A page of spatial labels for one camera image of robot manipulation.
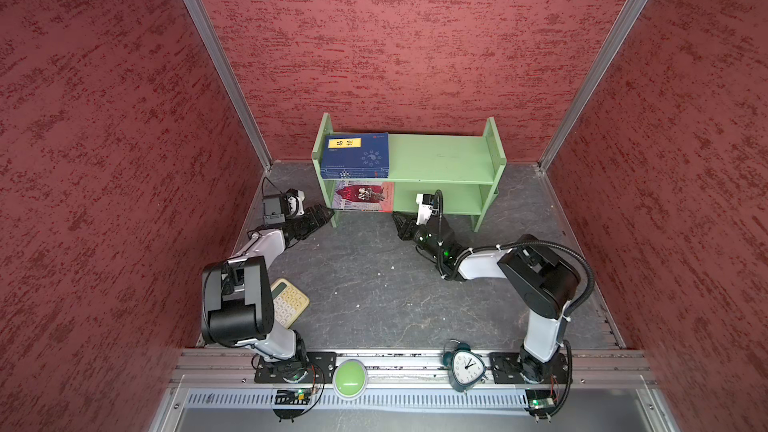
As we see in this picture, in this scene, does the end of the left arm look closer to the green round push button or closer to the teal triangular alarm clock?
the green round push button

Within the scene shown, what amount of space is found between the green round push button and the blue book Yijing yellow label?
1.64 ft

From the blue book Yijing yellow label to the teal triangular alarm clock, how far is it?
1.65 ft

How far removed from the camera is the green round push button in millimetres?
703

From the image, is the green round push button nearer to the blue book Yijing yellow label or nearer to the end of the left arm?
the end of the left arm

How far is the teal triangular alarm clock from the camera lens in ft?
2.32

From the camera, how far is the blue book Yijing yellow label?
0.79m
